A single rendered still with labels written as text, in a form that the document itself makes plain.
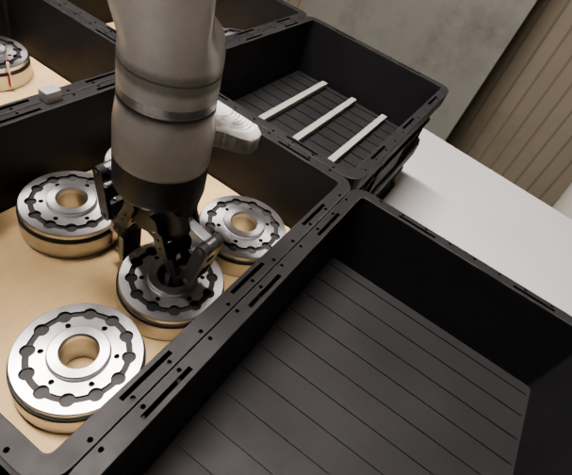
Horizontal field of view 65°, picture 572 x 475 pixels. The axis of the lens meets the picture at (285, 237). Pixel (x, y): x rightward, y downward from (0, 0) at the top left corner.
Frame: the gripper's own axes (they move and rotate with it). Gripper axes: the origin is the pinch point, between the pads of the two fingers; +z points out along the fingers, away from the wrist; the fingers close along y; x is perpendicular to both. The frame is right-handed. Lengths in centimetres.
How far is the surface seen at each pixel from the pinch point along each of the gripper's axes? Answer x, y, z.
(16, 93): 9.5, -35.3, 3.0
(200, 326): -6.1, 10.7, -7.6
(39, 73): 15.1, -38.3, 3.1
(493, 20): 188, -6, 9
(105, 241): -0.6, -6.0, 1.3
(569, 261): 71, 47, 16
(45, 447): -16.6, 6.3, 2.4
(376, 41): 186, -47, 37
